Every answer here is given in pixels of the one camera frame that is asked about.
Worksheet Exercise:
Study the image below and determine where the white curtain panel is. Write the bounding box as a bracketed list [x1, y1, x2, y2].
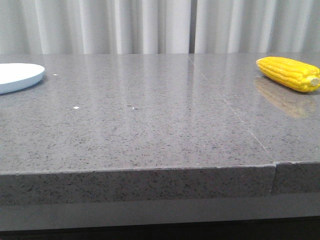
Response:
[189, 0, 320, 54]
[0, 0, 197, 54]

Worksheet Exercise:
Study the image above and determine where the white curtain left panel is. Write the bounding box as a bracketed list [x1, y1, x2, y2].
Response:
[0, 0, 197, 54]

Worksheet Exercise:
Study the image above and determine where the yellow corn cob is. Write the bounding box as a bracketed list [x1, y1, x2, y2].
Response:
[256, 56, 320, 93]

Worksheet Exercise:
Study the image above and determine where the white curtain right panel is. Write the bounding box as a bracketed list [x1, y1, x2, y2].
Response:
[189, 0, 320, 54]

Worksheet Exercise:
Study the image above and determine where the light blue round plate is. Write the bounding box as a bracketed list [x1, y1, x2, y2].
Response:
[0, 63, 45, 94]

